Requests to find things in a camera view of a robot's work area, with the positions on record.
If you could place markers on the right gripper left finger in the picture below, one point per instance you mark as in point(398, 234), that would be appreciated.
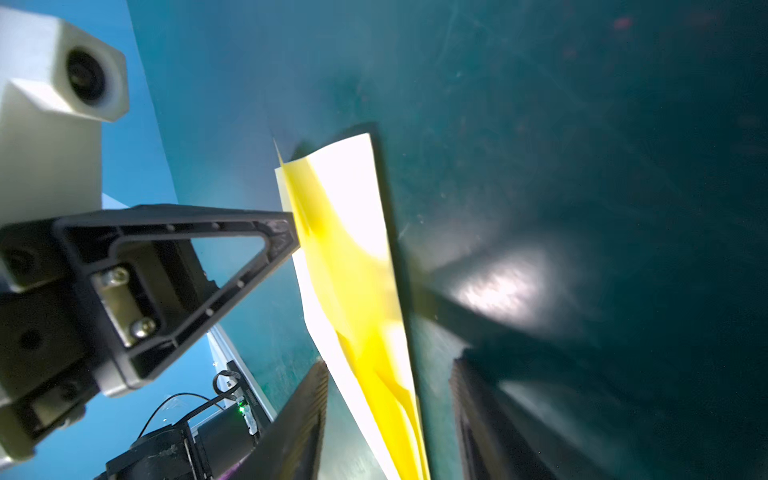
point(291, 446)

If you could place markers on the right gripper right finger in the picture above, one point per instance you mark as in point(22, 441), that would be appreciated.
point(498, 439)

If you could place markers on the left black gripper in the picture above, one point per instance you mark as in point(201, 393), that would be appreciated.
point(104, 302)

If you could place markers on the yellow square paper sheet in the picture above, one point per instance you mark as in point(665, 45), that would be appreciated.
point(350, 299)

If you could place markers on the front aluminium rail bed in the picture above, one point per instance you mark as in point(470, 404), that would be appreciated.
point(231, 373)

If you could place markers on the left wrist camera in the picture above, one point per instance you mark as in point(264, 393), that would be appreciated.
point(59, 85)

